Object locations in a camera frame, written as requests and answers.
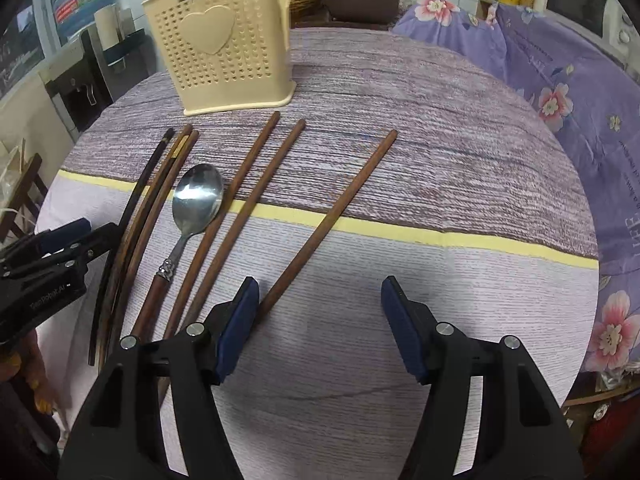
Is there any cream plastic utensil holder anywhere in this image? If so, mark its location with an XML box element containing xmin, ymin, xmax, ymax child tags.
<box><xmin>141</xmin><ymin>0</ymin><xmax>297</xmax><ymax>117</ymax></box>

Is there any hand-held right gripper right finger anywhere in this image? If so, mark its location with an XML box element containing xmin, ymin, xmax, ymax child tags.
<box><xmin>381</xmin><ymin>275</ymin><xmax>586</xmax><ymax>480</ymax></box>

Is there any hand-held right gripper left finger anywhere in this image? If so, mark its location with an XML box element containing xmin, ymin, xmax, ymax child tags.
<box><xmin>57</xmin><ymin>276</ymin><xmax>261</xmax><ymax>480</ymax></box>

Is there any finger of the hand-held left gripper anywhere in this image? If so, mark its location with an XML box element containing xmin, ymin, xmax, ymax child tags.
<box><xmin>0</xmin><ymin>217</ymin><xmax>93</xmax><ymax>263</ymax></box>
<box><xmin>10</xmin><ymin>222</ymin><xmax>122</xmax><ymax>281</ymax></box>

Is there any white microwave oven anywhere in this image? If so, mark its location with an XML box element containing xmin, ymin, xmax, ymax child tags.
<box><xmin>545</xmin><ymin>0</ymin><xmax>636</xmax><ymax>68</ymax></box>

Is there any dark wooden chair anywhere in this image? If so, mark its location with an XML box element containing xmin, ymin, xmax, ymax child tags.
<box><xmin>0</xmin><ymin>152</ymin><xmax>48</xmax><ymax>241</ymax></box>

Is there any brown wooden chopstick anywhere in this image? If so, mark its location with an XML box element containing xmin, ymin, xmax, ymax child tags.
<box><xmin>97</xmin><ymin>124</ymin><xmax>194</xmax><ymax>368</ymax></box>
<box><xmin>162</xmin><ymin>111</ymin><xmax>282</xmax><ymax>341</ymax></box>
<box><xmin>252</xmin><ymin>129</ymin><xmax>399</xmax><ymax>323</ymax></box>
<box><xmin>102</xmin><ymin>130</ymin><xmax>201</xmax><ymax>361</ymax></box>

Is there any white paper cup tube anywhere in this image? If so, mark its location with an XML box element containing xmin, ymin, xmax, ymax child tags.
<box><xmin>94</xmin><ymin>4</ymin><xmax>123</xmax><ymax>43</ymax></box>

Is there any brown wooden spatula handle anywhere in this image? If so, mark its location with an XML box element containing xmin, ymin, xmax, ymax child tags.
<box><xmin>157</xmin><ymin>119</ymin><xmax>307</xmax><ymax>403</ymax></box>

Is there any dark wooden counter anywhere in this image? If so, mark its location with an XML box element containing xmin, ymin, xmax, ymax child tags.
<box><xmin>292</xmin><ymin>10</ymin><xmax>396</xmax><ymax>31</ymax></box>

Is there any person's left hand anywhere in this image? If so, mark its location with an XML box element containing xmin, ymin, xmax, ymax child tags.
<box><xmin>0</xmin><ymin>332</ymin><xmax>58</xmax><ymax>416</ymax></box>

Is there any steel spoon with brown handle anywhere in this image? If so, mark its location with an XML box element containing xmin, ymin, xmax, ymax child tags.
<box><xmin>131</xmin><ymin>163</ymin><xmax>225</xmax><ymax>338</ymax></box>

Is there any blue cup holder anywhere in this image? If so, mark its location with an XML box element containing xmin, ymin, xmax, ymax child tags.
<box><xmin>107</xmin><ymin>30</ymin><xmax>151</xmax><ymax>68</ymax></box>

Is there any purple floral cloth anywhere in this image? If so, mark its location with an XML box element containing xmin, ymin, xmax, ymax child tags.
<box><xmin>392</xmin><ymin>0</ymin><xmax>640</xmax><ymax>376</ymax></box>

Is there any black chopstick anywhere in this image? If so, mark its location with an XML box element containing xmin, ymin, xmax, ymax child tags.
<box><xmin>87</xmin><ymin>127</ymin><xmax>176</xmax><ymax>367</ymax></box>

